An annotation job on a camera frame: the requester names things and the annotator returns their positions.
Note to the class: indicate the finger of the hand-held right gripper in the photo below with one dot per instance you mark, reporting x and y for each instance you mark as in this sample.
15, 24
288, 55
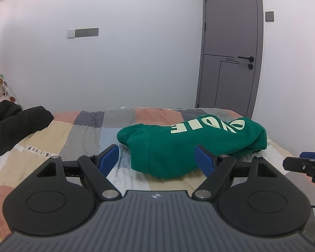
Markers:
304, 166
313, 155

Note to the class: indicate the grey wall switch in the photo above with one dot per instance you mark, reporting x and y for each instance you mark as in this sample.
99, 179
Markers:
269, 16

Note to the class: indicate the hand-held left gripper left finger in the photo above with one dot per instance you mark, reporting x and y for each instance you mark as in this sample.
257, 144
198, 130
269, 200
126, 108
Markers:
109, 160

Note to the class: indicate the white printed bag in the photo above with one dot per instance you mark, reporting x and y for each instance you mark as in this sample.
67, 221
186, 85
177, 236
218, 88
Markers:
5, 86

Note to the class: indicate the green hoodie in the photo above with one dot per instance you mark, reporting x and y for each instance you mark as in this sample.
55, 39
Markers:
173, 149

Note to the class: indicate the grey door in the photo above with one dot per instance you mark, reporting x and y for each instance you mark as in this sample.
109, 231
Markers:
231, 31

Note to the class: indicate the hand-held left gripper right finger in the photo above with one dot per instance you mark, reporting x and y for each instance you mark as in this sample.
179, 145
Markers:
204, 161

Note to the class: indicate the black puffer jacket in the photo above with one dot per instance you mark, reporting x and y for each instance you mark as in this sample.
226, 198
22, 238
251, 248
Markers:
13, 126

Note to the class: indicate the patchwork bed sheet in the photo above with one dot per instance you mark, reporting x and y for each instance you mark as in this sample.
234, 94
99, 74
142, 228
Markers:
81, 131

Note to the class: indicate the wall switch panel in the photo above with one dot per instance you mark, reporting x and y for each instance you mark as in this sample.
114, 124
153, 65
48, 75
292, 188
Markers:
84, 32

